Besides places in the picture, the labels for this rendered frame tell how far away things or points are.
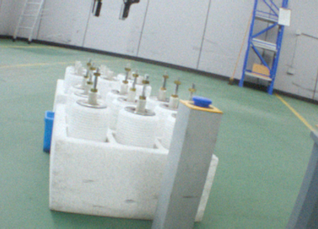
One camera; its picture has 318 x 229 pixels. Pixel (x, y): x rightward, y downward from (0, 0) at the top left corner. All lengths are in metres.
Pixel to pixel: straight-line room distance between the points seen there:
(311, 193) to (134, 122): 0.44
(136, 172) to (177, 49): 6.40
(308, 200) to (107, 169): 0.47
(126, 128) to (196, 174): 0.21
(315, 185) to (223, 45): 6.37
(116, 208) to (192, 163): 0.24
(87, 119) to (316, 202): 0.55
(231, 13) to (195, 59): 1.16
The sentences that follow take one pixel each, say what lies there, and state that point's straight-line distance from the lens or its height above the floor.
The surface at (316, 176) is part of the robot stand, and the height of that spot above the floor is 0.22.
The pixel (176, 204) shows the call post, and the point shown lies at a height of 0.11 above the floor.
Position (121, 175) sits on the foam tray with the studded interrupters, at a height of 0.12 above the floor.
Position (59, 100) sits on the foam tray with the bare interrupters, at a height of 0.16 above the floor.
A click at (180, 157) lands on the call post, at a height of 0.22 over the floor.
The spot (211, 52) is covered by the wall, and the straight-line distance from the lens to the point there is 7.12.
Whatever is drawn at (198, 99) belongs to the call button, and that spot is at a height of 0.33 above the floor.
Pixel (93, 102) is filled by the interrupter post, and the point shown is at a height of 0.26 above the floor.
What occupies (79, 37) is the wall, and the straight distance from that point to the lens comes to 7.81.
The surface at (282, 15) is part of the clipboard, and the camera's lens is 6.50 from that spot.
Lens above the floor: 0.42
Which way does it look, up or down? 11 degrees down
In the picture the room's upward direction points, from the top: 12 degrees clockwise
